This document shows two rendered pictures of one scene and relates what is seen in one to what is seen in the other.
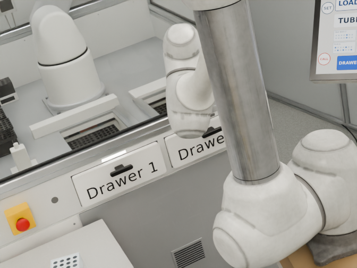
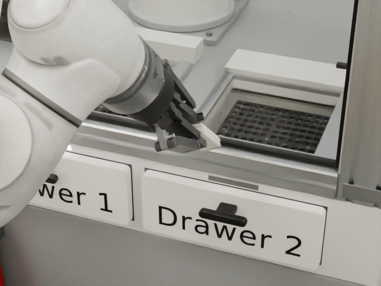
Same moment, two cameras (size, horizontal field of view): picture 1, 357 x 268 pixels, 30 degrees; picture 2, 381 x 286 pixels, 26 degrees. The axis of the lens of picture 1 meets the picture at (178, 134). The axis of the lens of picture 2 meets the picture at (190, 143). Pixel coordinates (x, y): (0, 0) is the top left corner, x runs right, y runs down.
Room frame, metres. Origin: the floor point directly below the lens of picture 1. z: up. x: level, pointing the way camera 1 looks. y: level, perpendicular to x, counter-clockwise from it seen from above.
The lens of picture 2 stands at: (1.07, -0.65, 1.67)
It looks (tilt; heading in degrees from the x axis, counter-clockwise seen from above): 33 degrees down; 37
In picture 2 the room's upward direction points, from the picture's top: straight up
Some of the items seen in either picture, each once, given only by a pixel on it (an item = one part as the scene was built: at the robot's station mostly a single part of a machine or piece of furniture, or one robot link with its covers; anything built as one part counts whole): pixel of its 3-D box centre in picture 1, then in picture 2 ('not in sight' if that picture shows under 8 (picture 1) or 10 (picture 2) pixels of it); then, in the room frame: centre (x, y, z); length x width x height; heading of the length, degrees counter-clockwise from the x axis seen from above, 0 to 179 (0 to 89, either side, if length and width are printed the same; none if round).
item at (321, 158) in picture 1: (327, 178); not in sight; (1.28, -0.30, 1.02); 0.18 x 0.16 x 0.22; 119
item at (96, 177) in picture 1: (120, 174); (50, 178); (1.83, 0.21, 0.87); 0.29 x 0.02 x 0.11; 107
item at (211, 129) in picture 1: (210, 131); (225, 212); (1.89, -0.10, 0.91); 0.07 x 0.04 x 0.01; 107
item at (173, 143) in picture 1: (209, 136); (230, 219); (1.92, -0.09, 0.87); 0.29 x 0.02 x 0.11; 107
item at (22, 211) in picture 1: (20, 219); not in sight; (1.72, 0.52, 0.88); 0.07 x 0.05 x 0.07; 107
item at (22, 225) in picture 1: (22, 224); not in sight; (1.68, 0.51, 0.88); 0.04 x 0.03 x 0.04; 107
